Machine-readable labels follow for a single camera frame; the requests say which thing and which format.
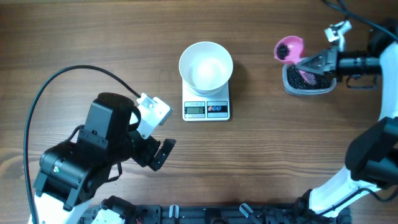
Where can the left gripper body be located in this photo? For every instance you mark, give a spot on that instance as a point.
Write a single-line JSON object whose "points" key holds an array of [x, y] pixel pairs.
{"points": [[143, 149]]}

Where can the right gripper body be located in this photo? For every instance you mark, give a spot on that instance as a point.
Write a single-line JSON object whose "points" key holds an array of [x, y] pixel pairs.
{"points": [[332, 56]]}

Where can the pink measuring scoop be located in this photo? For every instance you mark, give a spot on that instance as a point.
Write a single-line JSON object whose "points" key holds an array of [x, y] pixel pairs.
{"points": [[289, 51]]}

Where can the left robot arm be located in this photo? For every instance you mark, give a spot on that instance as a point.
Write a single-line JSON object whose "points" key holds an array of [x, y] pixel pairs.
{"points": [[116, 129]]}

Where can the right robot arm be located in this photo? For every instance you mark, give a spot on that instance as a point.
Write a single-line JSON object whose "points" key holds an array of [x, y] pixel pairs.
{"points": [[371, 158]]}

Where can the white digital kitchen scale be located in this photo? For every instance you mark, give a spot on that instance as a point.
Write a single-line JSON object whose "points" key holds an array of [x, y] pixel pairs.
{"points": [[205, 107]]}

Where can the white bowl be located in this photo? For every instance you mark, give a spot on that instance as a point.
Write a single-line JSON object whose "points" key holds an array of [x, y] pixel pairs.
{"points": [[205, 67]]}

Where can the black beans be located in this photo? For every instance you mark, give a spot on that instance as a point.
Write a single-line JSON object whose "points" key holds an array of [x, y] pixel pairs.
{"points": [[295, 80]]}

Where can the clear plastic container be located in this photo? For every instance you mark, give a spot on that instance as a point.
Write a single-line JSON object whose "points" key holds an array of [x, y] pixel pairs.
{"points": [[296, 92]]}

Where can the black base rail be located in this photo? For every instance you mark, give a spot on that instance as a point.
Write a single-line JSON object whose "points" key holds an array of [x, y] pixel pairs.
{"points": [[175, 214]]}

